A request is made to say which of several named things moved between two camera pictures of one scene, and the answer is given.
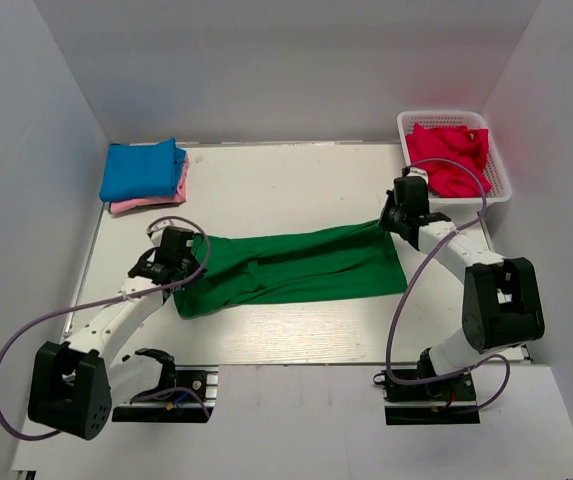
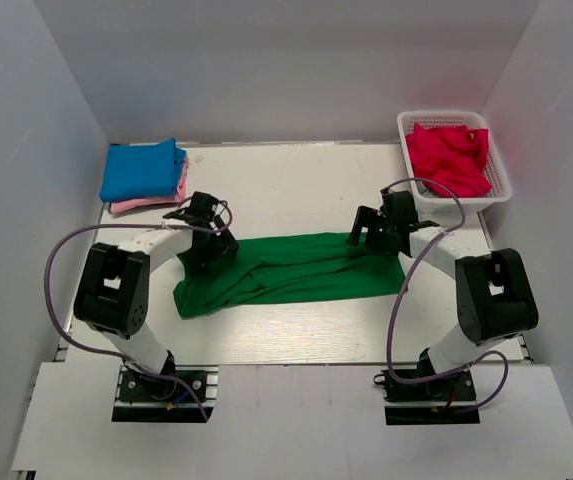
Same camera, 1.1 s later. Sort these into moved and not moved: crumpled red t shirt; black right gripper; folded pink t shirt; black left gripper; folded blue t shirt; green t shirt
Moved: black right gripper; black left gripper
Not moved: folded blue t shirt; green t shirt; crumpled red t shirt; folded pink t shirt
